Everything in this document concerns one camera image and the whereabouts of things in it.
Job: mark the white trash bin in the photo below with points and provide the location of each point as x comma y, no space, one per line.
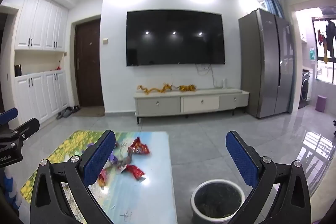
218,203

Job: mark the purple stool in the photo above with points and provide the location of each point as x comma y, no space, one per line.
320,103

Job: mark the black wall television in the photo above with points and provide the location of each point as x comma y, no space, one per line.
175,39

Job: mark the white bottle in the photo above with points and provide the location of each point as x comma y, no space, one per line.
224,83

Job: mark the purple wrapper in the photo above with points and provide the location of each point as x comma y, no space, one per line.
114,159

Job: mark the golden dragon ornament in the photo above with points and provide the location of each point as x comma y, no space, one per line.
166,88

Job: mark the beige light switch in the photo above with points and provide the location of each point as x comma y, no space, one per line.
105,41

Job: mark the hanging clothes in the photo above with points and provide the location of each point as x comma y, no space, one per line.
329,35

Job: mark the green detergent bottle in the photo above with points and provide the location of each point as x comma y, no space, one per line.
312,54

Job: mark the silver wrapper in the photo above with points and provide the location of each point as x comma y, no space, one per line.
124,162

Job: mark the black bag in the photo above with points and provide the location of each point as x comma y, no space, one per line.
18,71

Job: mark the dark shoes pair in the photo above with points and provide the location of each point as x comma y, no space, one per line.
75,109

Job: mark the white wall cabinet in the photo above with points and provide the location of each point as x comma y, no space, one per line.
39,22

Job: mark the cream television cabinet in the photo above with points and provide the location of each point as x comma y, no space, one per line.
160,106

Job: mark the printed top coffee table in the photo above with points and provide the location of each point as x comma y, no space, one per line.
147,187

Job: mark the red snack wrapper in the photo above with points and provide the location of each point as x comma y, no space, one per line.
135,171
139,148

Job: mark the brown doormat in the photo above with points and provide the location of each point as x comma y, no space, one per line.
90,111

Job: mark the black object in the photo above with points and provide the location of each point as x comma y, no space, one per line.
334,128

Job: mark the orange pink wrapper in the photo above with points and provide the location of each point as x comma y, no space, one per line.
103,178

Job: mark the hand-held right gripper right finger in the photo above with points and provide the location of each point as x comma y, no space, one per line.
242,161

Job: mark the dark brown door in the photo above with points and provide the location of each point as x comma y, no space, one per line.
88,64

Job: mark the grey slippers pair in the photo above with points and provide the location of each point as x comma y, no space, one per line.
63,114

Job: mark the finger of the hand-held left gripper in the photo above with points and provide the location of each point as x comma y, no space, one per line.
9,116
27,127

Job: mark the grey washing machine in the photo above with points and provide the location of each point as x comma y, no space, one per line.
305,90

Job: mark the silver refrigerator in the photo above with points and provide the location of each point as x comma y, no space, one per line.
262,64

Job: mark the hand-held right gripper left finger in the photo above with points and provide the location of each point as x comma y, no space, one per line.
99,158

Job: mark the blue curtain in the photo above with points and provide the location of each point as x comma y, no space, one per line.
274,6

